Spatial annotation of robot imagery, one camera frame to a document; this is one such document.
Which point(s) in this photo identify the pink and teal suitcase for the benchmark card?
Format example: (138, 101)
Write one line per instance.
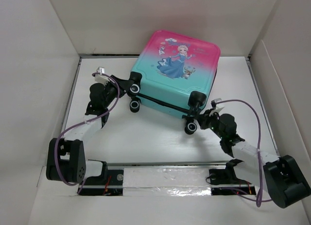
(174, 74)

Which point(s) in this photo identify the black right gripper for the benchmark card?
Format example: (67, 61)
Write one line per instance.
(205, 116)

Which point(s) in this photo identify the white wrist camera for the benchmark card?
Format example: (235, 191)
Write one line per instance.
(99, 76)
(216, 106)

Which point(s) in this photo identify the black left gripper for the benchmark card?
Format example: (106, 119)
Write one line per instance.
(119, 82)

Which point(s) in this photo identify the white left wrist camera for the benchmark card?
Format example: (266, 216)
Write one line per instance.
(99, 76)

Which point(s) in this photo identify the metal base rail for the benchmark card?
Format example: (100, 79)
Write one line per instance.
(146, 181)

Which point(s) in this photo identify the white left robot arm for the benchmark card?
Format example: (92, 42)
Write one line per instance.
(66, 156)

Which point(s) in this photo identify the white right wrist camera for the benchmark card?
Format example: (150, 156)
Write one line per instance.
(216, 106)

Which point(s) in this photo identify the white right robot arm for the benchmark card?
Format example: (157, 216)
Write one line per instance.
(279, 176)

